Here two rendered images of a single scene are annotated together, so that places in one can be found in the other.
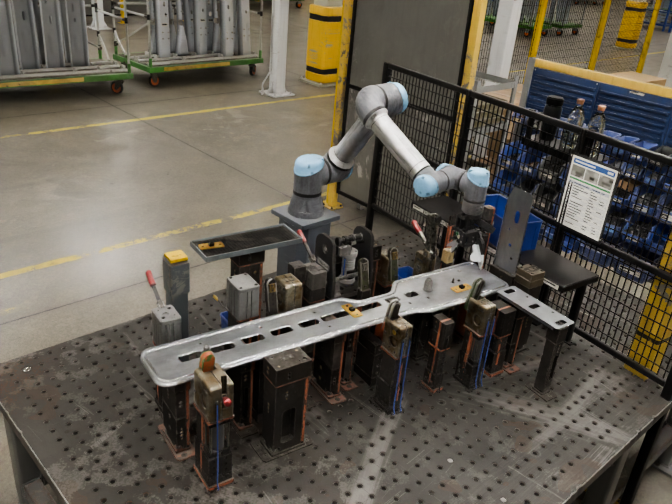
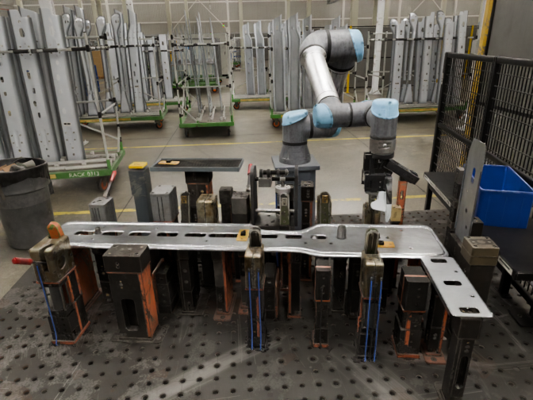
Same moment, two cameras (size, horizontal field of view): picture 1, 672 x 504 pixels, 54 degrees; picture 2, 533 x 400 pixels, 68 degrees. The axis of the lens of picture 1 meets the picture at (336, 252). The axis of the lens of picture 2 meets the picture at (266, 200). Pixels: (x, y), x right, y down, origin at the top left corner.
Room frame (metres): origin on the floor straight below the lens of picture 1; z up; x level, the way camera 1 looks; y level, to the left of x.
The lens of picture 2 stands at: (1.05, -0.96, 1.63)
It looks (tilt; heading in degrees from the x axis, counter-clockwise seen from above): 22 degrees down; 41
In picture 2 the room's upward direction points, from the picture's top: 1 degrees counter-clockwise
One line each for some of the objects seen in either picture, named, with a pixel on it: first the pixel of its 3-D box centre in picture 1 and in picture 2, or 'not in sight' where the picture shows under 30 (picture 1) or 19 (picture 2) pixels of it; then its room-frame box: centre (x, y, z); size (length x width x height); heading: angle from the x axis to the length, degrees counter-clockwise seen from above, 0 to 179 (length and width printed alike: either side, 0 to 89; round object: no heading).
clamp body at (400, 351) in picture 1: (392, 364); (255, 296); (1.83, -0.22, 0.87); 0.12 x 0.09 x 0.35; 36
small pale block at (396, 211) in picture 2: (441, 289); (391, 250); (2.35, -0.44, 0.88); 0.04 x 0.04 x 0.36; 36
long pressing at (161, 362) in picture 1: (348, 314); (237, 237); (1.92, -0.06, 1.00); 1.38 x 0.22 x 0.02; 126
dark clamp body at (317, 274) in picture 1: (311, 313); (243, 237); (2.07, 0.07, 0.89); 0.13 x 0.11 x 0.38; 36
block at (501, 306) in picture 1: (494, 338); (409, 312); (2.10, -0.62, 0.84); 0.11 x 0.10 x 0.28; 36
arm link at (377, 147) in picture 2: (473, 206); (382, 145); (2.15, -0.46, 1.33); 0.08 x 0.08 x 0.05
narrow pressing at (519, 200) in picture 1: (512, 231); (469, 193); (2.35, -0.67, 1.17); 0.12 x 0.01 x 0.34; 36
